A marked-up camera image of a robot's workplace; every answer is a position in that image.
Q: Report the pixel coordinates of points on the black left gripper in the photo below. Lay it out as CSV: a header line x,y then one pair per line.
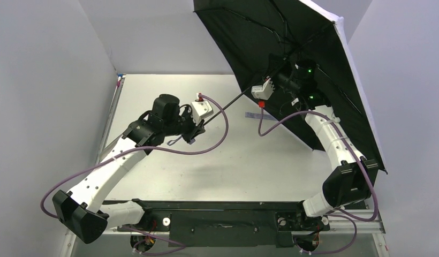
x,y
192,129

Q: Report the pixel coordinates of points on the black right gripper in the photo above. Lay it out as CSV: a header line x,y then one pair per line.
x,y
277,76

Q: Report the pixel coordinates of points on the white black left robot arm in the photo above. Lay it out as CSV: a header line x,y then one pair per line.
x,y
82,210

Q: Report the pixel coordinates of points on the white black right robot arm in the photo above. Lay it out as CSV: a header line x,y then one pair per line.
x,y
353,175

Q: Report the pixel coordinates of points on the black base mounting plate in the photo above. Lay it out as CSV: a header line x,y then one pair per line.
x,y
216,238

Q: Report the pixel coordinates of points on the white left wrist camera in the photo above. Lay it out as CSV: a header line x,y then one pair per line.
x,y
201,110

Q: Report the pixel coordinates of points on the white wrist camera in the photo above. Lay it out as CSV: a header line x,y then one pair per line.
x,y
201,110
264,91

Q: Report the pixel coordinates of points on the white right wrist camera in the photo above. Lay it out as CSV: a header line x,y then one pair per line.
x,y
264,91

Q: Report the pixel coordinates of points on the aluminium table edge rail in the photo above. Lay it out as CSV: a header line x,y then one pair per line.
x,y
108,142

